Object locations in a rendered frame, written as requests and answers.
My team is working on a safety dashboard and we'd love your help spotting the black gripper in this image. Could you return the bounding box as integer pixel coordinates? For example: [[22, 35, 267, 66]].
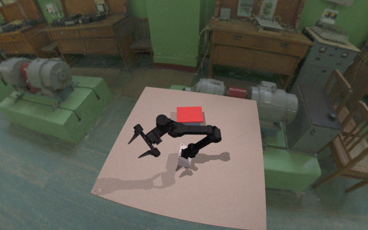
[[128, 124, 161, 158]]

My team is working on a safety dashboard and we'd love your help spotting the red box lid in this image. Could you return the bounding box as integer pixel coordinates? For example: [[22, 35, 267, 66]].
[[177, 107, 204, 123]]

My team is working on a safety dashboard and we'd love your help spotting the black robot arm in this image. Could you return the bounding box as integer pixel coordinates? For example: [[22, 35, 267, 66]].
[[147, 115, 222, 159]]

